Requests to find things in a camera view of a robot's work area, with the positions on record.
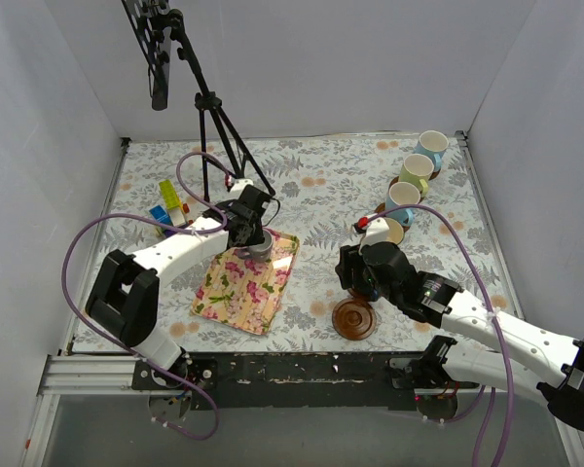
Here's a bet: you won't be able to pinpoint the cream enamel mug dark rim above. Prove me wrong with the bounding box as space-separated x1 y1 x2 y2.
384 217 405 245

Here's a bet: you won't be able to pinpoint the small grey patterned cup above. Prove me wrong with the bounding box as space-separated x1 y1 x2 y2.
236 230 274 263

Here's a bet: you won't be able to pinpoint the white mug blue handle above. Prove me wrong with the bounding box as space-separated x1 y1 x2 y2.
385 181 420 229

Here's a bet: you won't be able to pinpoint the white mug green handle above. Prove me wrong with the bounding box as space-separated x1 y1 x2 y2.
399 154 434 198

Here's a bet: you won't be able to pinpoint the white mug light blue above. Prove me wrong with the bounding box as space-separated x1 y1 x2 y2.
415 130 449 172

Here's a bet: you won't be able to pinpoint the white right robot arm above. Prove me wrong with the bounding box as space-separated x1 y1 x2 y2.
335 242 584 432

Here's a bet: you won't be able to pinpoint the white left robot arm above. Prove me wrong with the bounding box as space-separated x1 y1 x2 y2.
85 185 273 389

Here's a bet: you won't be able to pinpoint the colourful toy blocks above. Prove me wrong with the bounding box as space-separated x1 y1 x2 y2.
149 179 192 237

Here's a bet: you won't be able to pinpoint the floral serving tray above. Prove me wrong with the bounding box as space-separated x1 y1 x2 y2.
191 231 300 336

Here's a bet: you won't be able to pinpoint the floral table cloth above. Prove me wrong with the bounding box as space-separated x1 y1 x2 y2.
92 134 516 352

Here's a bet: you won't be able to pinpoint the black tripod stand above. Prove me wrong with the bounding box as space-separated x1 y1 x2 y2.
166 9 275 196

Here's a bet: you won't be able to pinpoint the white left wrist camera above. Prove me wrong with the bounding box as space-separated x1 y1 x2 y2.
228 178 253 194

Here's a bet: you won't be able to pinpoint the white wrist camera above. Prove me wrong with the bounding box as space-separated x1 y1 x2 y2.
355 217 390 249
228 178 253 194

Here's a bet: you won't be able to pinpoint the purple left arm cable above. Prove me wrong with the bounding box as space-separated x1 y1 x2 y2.
60 151 235 442

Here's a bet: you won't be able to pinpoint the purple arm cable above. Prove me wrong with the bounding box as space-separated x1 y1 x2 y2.
60 151 235 442
364 203 515 467

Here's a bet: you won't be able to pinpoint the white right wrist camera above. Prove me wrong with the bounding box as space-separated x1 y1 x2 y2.
355 217 390 249

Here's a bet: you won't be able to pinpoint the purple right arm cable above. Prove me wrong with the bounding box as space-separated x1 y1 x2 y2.
364 203 515 467

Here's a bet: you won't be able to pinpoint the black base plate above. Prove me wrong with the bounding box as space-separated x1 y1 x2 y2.
130 350 481 414

